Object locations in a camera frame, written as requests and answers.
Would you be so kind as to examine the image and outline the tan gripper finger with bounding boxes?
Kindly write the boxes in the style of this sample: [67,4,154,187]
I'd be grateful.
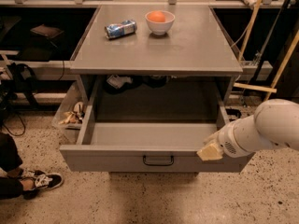
[197,141,223,161]

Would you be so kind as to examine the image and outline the dark box on shelf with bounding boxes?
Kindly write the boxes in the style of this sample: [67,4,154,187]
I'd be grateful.
[30,24,64,40]

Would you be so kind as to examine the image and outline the person's black trouser leg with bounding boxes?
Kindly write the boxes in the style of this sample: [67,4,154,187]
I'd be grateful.
[0,133,23,200]

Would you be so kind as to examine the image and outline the white bowl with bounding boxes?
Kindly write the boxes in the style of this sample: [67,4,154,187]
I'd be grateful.
[145,10,176,35]

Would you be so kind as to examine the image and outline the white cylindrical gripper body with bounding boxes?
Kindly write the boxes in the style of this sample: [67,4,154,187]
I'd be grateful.
[204,116,274,158]

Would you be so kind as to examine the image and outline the orange fruit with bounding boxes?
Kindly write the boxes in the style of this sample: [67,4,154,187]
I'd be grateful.
[147,10,165,22]

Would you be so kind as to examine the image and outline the black white sneaker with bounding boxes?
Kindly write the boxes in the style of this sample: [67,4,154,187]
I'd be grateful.
[20,170,64,200]

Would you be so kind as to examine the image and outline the white packet in drawer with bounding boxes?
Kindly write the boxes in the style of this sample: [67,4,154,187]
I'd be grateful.
[107,75,133,90]

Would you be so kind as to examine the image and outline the wooden stick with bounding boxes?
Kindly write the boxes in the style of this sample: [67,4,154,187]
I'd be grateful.
[238,0,263,62]

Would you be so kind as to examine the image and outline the crushed blue soda can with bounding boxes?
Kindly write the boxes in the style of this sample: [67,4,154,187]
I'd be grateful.
[105,20,137,39]

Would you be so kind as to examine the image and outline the dark object in drawer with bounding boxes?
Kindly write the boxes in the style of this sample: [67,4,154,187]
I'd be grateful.
[143,76,170,88]

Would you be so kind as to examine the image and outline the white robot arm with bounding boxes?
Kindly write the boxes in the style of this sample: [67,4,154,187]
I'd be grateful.
[197,99,299,161]

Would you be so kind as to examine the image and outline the grey top drawer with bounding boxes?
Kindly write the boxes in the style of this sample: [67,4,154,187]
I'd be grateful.
[60,77,250,173]

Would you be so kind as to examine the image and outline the clear plastic storage bin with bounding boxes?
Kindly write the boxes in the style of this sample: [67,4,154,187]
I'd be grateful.
[52,82,87,144]

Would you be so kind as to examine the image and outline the grey drawer cabinet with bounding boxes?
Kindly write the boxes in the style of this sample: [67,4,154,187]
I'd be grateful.
[69,5,244,176]

